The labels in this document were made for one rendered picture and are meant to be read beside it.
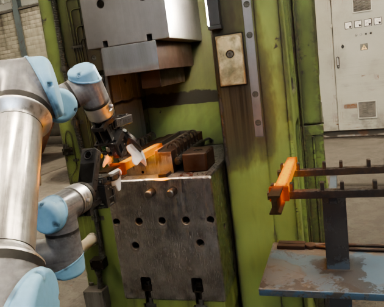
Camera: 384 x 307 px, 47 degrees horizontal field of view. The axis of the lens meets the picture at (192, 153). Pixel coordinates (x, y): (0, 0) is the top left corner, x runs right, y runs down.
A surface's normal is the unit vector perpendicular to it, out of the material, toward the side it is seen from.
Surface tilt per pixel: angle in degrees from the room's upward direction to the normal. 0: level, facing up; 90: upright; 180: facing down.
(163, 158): 90
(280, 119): 90
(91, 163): 58
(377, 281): 0
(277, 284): 0
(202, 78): 90
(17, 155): 48
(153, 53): 90
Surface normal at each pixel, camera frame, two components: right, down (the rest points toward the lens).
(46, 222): -0.27, 0.21
